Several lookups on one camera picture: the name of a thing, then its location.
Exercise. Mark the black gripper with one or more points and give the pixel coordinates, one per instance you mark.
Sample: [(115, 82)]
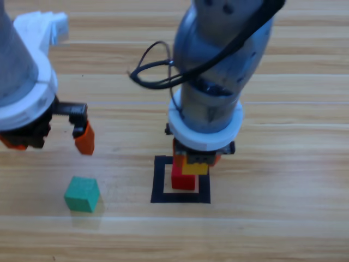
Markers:
[(38, 128), (200, 157)]

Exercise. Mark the yellow wooden block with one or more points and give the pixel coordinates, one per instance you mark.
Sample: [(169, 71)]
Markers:
[(195, 169)]

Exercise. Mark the red wooden block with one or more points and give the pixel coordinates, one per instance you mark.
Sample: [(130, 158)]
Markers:
[(184, 181)]

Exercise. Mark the green wooden block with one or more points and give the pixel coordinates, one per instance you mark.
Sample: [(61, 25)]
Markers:
[(81, 193)]

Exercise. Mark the black tape square outline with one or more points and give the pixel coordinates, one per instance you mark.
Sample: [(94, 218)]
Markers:
[(180, 198)]

